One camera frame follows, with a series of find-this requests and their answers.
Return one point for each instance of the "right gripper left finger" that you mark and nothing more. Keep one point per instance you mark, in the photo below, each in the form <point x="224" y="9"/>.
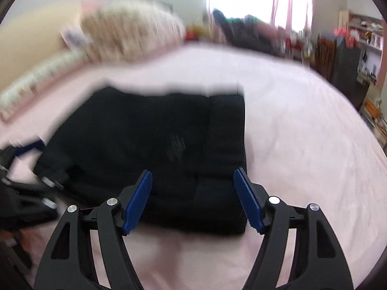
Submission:
<point x="68" y="261"/>

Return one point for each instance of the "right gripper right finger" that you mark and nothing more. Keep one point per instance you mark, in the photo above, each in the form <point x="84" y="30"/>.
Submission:
<point x="318" y="259"/>

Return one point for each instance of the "black pants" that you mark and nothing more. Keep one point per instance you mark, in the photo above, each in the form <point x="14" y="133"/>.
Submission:
<point x="191" y="144"/>

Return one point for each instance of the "long floral pillow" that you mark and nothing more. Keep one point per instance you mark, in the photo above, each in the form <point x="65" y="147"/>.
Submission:
<point x="29" y="85"/>

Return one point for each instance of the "pink bed blanket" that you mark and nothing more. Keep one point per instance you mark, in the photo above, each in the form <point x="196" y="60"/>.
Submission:
<point x="305" y="143"/>

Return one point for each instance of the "cream headboard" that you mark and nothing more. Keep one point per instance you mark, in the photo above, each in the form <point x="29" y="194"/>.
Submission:
<point x="33" y="37"/>

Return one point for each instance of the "purple patterned pillow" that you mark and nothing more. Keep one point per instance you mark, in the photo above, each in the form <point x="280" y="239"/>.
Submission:
<point x="74" y="38"/>

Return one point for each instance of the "rolled floral quilt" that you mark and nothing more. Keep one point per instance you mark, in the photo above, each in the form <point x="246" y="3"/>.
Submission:
<point x="130" y="30"/>

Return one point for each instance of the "wooden chair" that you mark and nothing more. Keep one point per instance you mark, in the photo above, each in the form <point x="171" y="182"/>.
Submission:
<point x="325" y="52"/>

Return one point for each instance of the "pink bookshelf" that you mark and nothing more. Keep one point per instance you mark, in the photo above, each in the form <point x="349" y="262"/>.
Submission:
<point x="370" y="34"/>

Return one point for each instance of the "pink curtain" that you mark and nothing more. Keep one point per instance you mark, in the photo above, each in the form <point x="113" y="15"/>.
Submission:
<point x="292" y="15"/>

